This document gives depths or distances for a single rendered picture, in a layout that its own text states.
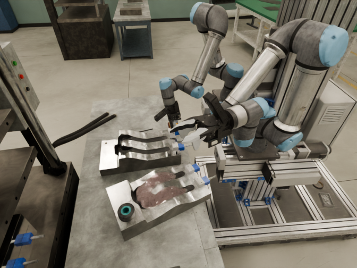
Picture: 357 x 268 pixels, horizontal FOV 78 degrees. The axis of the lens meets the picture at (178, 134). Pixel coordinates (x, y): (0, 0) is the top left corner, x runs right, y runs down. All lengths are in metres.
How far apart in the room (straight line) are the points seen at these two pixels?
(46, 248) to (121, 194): 0.42
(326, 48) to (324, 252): 1.78
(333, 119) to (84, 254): 1.49
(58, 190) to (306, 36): 1.42
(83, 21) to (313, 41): 4.55
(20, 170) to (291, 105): 1.28
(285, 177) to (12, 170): 1.38
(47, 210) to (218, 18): 1.36
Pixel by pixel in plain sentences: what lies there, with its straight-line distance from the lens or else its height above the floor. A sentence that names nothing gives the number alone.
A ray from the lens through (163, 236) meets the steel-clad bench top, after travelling 1.19.
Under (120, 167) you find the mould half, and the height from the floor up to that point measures 0.86.
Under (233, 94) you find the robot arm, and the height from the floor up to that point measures 1.43.
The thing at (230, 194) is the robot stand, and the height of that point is 0.21.
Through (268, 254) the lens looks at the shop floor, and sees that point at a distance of 2.14.
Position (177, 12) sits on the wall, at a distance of 7.70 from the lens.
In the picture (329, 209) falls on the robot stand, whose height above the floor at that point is 0.21.
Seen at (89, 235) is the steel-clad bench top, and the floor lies 0.80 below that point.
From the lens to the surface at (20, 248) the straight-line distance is 1.28.
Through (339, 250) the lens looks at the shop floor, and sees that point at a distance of 2.41.
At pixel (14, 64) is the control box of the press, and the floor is 1.38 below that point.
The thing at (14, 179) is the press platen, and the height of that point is 1.04.
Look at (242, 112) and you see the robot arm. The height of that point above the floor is 1.47.
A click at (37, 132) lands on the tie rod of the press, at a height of 1.13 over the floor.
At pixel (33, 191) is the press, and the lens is 1.59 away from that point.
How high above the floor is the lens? 1.89
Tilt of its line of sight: 41 degrees down
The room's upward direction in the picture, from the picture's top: straight up
